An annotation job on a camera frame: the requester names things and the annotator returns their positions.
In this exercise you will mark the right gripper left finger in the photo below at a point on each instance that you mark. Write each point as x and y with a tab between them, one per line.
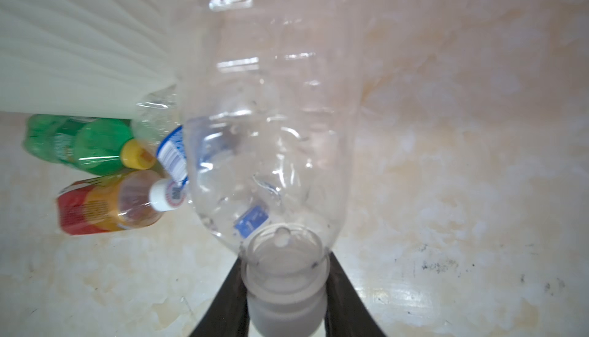
228	313

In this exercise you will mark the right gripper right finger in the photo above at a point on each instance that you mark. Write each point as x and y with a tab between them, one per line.
346	314

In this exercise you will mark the red yellow label bottle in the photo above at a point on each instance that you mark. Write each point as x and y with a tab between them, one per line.
117	202

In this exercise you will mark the blue label bottle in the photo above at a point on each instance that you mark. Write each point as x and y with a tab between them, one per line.
157	127

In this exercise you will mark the green bottle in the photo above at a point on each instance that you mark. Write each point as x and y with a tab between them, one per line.
98	146

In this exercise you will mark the clear bottle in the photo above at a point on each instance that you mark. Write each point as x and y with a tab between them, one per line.
269	97

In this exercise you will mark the white plastic waste bin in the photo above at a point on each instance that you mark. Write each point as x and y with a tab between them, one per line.
82	57

